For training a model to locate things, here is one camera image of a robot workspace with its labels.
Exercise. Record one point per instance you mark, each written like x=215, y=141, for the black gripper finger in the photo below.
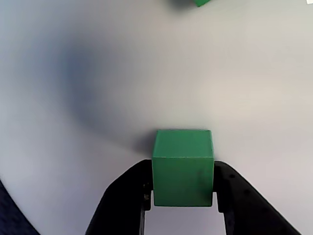
x=122, y=200
x=244, y=208

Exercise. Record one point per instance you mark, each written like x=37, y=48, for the green cube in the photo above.
x=182, y=181
x=201, y=2

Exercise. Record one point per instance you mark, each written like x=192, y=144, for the white round plate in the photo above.
x=122, y=98

